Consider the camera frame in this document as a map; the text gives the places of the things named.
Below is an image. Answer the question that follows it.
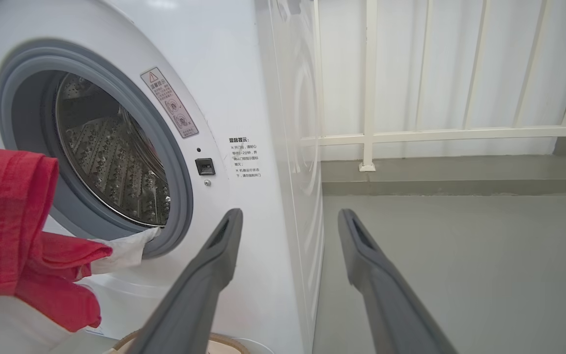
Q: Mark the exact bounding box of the red garment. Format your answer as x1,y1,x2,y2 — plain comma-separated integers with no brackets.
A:
0,145,162,333

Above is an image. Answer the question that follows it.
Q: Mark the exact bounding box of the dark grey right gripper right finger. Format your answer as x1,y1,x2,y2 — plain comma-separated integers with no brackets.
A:
338,208,458,354

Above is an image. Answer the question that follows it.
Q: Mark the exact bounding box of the white front-load washing machine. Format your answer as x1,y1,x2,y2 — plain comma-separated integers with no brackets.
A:
0,0,326,354

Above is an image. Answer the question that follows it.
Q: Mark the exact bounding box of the grey warning sticker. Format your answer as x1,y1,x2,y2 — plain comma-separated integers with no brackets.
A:
140,67,199,140

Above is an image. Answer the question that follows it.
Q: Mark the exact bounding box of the white metal railing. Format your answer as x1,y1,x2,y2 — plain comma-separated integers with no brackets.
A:
302,0,566,173

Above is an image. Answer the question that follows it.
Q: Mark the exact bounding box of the cream laundry basket, brown rim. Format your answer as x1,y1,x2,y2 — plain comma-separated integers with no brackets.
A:
113,330,250,354

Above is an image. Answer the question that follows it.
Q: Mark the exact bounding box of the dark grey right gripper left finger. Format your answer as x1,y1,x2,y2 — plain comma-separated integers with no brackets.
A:
125,208,244,354

